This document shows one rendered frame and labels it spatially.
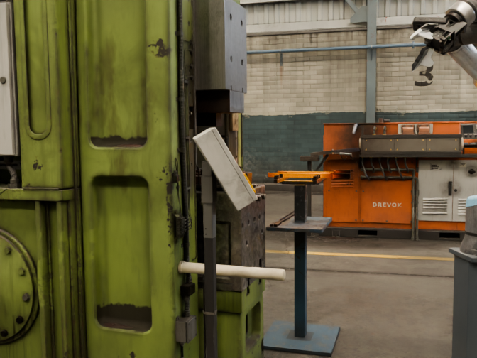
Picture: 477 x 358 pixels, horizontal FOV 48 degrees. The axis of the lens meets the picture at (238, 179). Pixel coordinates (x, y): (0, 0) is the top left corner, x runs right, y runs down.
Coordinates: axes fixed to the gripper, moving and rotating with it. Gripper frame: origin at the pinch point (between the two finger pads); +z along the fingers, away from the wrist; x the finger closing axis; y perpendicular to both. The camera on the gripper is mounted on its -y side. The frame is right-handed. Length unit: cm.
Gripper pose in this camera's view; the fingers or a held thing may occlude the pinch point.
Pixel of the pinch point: (409, 55)
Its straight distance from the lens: 193.3
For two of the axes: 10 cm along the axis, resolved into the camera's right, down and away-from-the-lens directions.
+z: -7.4, 6.5, -1.5
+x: 3.0, 5.2, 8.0
